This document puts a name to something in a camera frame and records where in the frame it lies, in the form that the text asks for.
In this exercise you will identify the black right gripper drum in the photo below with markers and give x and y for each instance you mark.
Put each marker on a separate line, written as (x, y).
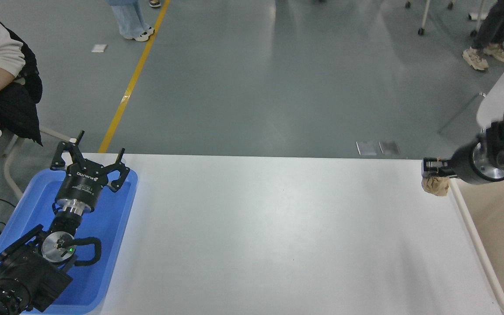
(464, 166)

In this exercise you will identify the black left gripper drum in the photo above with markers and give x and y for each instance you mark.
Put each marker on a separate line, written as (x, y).
(81, 183)

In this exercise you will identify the tan paper ball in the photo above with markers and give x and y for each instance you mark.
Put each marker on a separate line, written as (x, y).
(435, 186)

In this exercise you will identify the grey floor plate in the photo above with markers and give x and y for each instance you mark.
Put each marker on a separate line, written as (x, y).
(366, 148)
(389, 147)

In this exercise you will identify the blue plastic tray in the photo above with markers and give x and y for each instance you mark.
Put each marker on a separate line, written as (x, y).
(112, 227)

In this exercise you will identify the black quilted cloth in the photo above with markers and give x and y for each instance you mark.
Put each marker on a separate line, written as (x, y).
(15, 111)

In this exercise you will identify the large pale bin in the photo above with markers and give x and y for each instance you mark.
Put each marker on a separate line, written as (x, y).
(497, 236)

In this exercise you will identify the white paper scrap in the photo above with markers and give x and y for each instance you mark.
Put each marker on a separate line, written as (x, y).
(98, 48)

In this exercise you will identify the standing person's legs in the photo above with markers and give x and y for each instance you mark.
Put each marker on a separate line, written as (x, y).
(129, 19)
(492, 26)

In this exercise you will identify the white rolling stand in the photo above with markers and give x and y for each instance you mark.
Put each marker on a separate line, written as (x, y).
(478, 15)
(425, 13)

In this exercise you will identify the standing person's foot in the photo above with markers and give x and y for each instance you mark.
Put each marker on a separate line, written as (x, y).
(154, 3)

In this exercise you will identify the white chair frame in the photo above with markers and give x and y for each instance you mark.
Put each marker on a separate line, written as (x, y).
(11, 162)

